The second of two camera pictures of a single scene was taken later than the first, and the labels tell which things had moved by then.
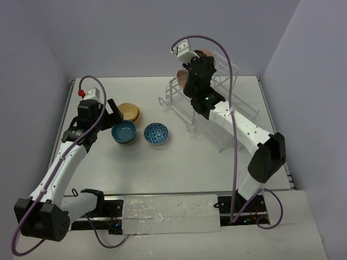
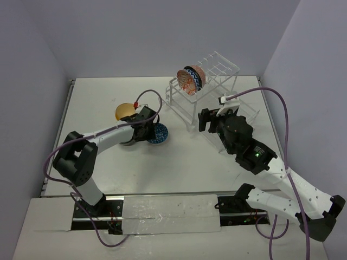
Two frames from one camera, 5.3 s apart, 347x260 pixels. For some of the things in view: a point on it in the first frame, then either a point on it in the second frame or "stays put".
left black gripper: [107, 116] → [148, 130]
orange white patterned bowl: [182, 77] stays put
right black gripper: [209, 60] → [207, 115]
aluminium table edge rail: [58, 136] stays put
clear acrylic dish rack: [174, 99] stays put
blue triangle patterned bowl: [155, 133] stays put
